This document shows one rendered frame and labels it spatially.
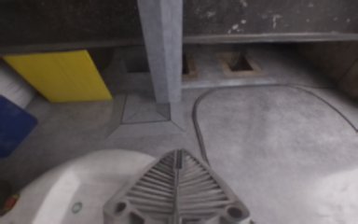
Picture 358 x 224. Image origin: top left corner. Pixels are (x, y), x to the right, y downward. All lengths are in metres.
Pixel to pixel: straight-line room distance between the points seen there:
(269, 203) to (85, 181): 0.83
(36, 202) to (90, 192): 0.13
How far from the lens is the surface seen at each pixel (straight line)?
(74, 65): 1.11
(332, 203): 1.11
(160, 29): 0.75
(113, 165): 0.50
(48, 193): 0.57
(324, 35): 1.41
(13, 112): 1.29
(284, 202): 0.96
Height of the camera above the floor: 0.80
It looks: 52 degrees down
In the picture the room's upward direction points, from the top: straight up
